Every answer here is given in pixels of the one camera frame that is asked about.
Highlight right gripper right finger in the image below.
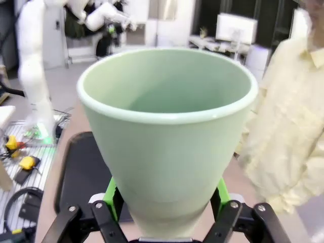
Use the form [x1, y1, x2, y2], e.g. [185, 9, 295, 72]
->
[202, 178, 292, 243]

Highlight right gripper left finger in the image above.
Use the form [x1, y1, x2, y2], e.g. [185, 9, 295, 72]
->
[42, 177, 130, 243]

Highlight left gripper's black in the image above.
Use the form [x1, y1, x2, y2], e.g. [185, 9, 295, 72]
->
[105, 22, 125, 48]

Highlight pale green plastic cup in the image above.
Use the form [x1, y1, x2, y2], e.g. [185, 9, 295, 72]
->
[76, 48, 259, 237]

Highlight black hanging jackets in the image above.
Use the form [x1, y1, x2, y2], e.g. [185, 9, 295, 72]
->
[63, 4, 89, 39]

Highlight black metal clothes rack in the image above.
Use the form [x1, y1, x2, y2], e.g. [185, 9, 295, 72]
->
[63, 31, 74, 69]

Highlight black plastic serving tray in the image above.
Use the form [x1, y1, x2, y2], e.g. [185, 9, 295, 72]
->
[54, 131, 132, 223]

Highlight yellow pendant box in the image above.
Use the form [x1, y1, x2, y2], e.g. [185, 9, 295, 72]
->
[19, 156, 40, 171]

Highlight white desk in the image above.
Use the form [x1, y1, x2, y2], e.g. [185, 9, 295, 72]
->
[0, 105, 16, 130]
[188, 35, 252, 62]

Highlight yellow red-button emergency stop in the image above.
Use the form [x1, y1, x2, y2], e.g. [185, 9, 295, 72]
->
[5, 135, 26, 159]

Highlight white computer monitor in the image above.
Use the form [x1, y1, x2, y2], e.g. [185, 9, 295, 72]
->
[216, 12, 259, 46]

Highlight person in pale yellow shirt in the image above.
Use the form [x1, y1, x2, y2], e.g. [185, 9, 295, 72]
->
[234, 0, 324, 215]

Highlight large silver wall panel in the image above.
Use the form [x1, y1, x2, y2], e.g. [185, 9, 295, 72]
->
[148, 0, 178, 21]

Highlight black coiled cable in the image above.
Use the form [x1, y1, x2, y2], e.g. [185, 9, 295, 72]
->
[4, 186, 45, 229]

